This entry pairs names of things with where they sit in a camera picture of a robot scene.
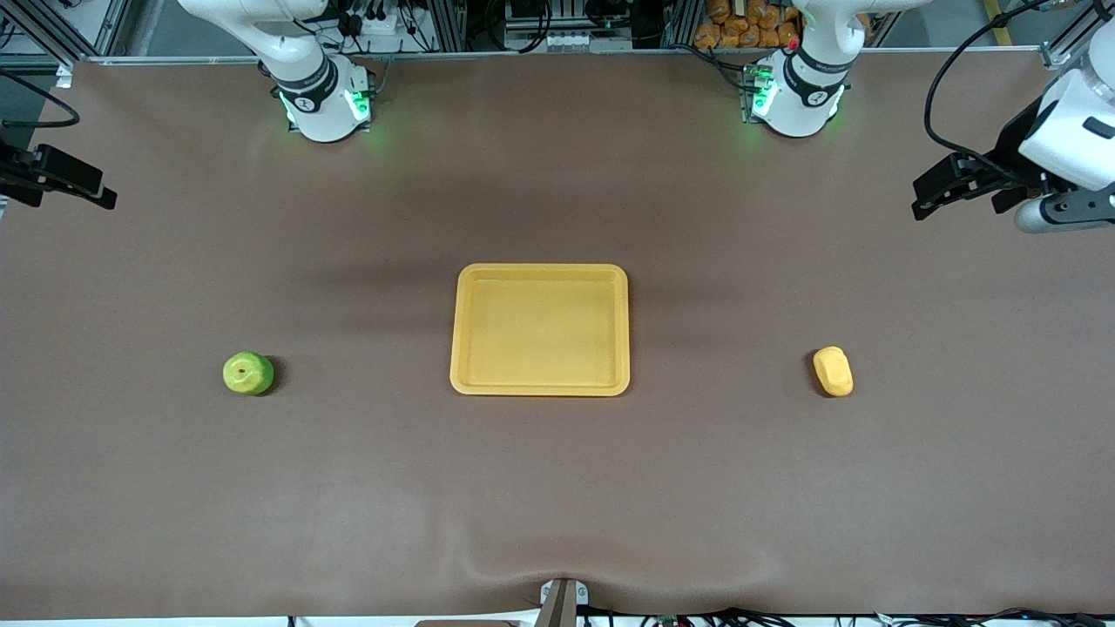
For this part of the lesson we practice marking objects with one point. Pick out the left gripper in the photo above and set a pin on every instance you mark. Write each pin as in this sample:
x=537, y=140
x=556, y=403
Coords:
x=1013, y=146

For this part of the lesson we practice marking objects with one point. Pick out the yellow potato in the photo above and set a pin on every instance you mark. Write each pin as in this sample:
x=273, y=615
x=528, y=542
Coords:
x=834, y=371

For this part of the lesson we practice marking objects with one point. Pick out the green apple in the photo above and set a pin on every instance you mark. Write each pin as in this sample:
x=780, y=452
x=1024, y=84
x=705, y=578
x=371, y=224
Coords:
x=248, y=373

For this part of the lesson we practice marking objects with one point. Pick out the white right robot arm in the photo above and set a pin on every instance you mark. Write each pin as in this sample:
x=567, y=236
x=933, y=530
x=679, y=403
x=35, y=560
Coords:
x=305, y=52

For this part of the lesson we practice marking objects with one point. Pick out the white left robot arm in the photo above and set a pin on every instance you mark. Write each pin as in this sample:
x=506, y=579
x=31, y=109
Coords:
x=810, y=87

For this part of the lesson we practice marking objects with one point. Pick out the yellow plastic tray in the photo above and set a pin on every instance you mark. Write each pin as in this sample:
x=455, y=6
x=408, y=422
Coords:
x=540, y=331

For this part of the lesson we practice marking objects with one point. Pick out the bag of orange items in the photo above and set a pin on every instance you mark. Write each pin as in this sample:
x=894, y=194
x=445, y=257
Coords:
x=740, y=26

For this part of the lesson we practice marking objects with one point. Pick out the white power strip with plugs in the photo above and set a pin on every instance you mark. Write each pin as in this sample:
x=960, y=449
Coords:
x=375, y=26

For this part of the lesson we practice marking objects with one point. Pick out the white multi-socket strip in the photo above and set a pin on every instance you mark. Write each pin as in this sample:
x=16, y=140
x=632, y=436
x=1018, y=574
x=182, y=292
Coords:
x=553, y=40

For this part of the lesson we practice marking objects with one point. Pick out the brown table mat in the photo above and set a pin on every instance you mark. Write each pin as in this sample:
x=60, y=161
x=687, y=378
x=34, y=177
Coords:
x=557, y=488

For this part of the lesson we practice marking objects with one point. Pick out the metal table clamp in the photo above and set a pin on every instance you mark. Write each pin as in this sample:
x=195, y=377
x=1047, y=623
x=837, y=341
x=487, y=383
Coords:
x=562, y=605

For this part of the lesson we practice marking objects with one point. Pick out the aluminium table frame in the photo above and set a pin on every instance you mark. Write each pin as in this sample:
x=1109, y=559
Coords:
x=610, y=54

